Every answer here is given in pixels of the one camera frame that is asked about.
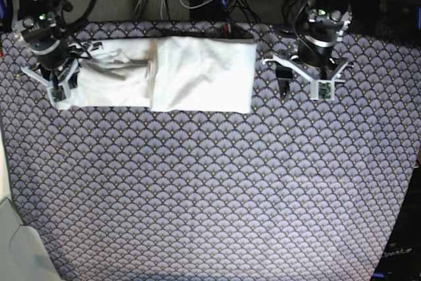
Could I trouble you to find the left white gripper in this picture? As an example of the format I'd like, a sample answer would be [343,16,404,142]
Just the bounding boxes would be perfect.
[262,55,352,101]

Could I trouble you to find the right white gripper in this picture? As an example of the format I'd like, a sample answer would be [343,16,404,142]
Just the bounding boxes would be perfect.
[21,41,101,103]

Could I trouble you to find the white printed T-shirt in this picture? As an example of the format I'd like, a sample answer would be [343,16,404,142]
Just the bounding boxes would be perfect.
[56,36,257,113]

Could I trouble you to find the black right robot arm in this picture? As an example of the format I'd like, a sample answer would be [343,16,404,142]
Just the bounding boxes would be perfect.
[11,0,97,105]

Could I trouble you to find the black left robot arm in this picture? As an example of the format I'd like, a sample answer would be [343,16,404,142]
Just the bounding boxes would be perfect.
[262,0,353,101]

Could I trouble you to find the red table clamp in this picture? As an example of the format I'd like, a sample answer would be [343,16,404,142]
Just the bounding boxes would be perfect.
[222,23,234,39]

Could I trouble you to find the fan-patterned grey tablecloth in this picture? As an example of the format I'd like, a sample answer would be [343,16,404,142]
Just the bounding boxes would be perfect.
[1,34,420,280]

